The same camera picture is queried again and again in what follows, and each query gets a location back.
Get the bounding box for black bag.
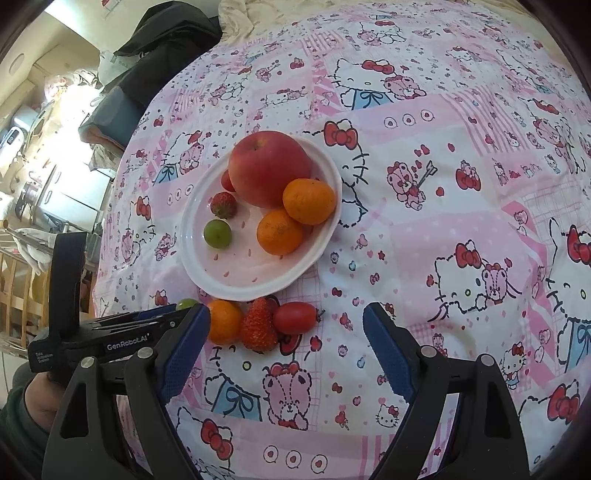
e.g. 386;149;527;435
113;0;222;107

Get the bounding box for pink printed bag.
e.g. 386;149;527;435
44;74;70;97

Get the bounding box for red strawberry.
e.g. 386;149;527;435
239;298;279;352
211;191;238;219

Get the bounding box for pink cartoon printed blanket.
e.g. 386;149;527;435
92;0;591;480

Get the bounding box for white plastic bag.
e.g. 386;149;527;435
97;51;125;86

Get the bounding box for red apple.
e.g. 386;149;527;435
228;130;313;208

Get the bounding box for blue grey chair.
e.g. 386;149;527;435
78;85;144;151

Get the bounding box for person's left forearm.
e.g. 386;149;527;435
0;364;51;480

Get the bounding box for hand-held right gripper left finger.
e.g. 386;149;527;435
41;304;213;480

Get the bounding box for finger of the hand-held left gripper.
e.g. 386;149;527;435
90;320;183;334
97;305;197;323

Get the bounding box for white kitchen cabinets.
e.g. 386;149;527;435
14;157;112;232

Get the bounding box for orange tangerine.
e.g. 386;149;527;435
257;208;304;256
206;299;245;344
283;178;337;226

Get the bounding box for pink strawberry print plate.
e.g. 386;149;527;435
180;134;343;302

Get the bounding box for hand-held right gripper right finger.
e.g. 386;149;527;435
362;302;529;480

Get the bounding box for wooden chair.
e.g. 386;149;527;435
0;247;51;356

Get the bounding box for white kitchen appliance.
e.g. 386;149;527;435
0;108;40;155

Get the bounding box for person's left hand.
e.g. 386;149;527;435
24;371;70;421

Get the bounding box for cream duvet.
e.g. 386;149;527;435
217;0;296;44

